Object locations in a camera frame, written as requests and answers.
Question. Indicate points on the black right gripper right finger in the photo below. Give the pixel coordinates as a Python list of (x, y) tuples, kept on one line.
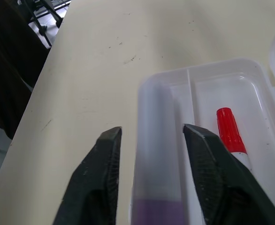
[(222, 182)]

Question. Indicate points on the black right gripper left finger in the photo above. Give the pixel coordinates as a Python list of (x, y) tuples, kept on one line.
[(95, 182)]

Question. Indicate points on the red capped white marker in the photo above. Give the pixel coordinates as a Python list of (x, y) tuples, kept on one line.
[(229, 131)]

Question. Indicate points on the purple highlighter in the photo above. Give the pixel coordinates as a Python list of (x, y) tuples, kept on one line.
[(156, 140)]

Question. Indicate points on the white plastic case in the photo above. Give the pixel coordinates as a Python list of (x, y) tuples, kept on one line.
[(245, 93)]

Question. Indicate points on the dark furniture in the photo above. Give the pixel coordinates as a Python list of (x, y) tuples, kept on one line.
[(8, 58)]

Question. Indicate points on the black chair base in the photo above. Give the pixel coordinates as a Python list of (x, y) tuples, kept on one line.
[(46, 25)]

